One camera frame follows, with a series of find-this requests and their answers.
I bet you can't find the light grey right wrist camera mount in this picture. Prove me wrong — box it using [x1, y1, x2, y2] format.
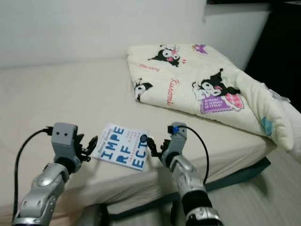
[169, 122, 188, 153]

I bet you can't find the silver robot left leg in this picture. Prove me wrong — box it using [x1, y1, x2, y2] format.
[78, 203, 109, 226]

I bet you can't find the silver robot leg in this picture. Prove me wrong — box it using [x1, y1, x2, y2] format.
[169, 200, 186, 226]
[78, 203, 109, 226]

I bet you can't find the mattress with cream sheet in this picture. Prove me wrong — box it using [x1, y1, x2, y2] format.
[0, 59, 278, 222]

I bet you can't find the dark window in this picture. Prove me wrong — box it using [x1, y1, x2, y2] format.
[206, 0, 301, 6]

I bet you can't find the white book with blue letters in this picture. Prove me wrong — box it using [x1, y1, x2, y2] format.
[93, 122, 150, 171]

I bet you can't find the black wardrobe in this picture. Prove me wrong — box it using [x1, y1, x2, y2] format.
[245, 2, 301, 111]

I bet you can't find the light grey left wrist camera mount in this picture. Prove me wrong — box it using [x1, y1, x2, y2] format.
[52, 122, 79, 161]

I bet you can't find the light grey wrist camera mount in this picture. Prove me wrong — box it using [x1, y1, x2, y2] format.
[169, 122, 188, 153]
[52, 122, 79, 161]

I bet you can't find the silver robot right leg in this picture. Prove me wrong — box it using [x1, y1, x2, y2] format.
[169, 200, 186, 226]

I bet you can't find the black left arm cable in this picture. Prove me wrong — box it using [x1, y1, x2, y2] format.
[13, 127, 55, 219]

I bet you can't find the cream cartoon print blanket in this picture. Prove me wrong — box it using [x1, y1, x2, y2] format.
[127, 44, 301, 163]

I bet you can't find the teal bed base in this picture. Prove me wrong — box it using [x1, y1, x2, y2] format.
[108, 157, 271, 219]

